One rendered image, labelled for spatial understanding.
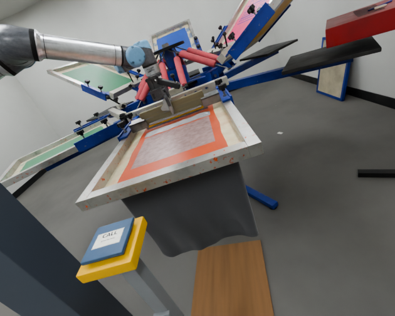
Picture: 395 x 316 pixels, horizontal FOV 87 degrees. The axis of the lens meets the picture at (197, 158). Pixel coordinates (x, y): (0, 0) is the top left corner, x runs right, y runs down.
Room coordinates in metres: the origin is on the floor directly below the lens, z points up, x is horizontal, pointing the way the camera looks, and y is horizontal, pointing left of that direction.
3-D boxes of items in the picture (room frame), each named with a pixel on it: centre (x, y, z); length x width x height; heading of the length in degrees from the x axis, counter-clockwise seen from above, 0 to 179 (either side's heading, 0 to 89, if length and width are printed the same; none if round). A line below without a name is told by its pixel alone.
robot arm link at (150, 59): (1.13, 0.04, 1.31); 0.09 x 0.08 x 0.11; 112
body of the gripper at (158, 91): (1.13, 0.05, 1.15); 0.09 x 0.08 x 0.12; 81
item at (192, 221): (0.63, 0.10, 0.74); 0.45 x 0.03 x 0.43; 81
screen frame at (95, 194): (0.92, 0.05, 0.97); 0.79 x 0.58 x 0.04; 171
